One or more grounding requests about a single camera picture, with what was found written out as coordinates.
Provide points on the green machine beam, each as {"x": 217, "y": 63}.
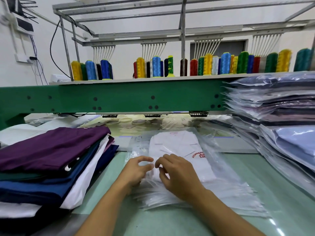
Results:
{"x": 123, "y": 95}

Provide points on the person's right hand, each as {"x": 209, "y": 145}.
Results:
{"x": 179, "y": 177}

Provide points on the row of coloured thread spools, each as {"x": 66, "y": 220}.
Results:
{"x": 216, "y": 65}

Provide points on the stack of bagged garments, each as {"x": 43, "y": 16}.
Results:
{"x": 275, "y": 105}

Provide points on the stack of plastic bags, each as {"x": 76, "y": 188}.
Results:
{"x": 236, "y": 194}

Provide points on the white box device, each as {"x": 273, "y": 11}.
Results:
{"x": 60, "y": 78}

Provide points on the grey metal thread rack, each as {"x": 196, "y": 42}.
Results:
{"x": 182, "y": 27}

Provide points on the person's left forearm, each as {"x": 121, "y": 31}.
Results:
{"x": 106, "y": 213}

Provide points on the white wall socket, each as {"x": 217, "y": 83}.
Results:
{"x": 23, "y": 58}

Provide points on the person's left hand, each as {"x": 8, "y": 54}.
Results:
{"x": 134, "y": 170}

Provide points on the white garment red logo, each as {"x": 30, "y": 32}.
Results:
{"x": 177, "y": 142}

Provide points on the single clear plastic bag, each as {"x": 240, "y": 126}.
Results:
{"x": 283, "y": 152}
{"x": 221, "y": 162}

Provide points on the wall router with antennas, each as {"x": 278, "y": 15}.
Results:
{"x": 22, "y": 19}

